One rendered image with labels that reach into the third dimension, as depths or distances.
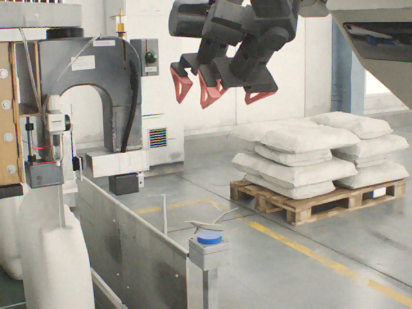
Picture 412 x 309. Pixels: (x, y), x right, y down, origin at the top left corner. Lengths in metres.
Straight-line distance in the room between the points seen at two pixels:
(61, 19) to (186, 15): 0.33
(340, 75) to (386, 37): 6.18
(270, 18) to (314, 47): 6.07
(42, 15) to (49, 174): 0.35
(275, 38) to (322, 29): 6.13
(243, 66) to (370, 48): 0.23
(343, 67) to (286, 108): 0.95
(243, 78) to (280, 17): 0.17
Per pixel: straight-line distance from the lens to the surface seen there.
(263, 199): 4.15
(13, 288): 2.30
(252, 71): 0.95
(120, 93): 1.30
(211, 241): 1.35
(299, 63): 6.76
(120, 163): 1.33
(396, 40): 0.95
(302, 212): 3.92
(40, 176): 1.27
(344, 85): 7.10
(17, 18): 1.15
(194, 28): 1.05
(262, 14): 0.84
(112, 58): 1.29
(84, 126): 5.55
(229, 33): 0.90
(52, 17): 1.23
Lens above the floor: 1.35
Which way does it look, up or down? 13 degrees down
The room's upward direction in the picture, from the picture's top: 1 degrees counter-clockwise
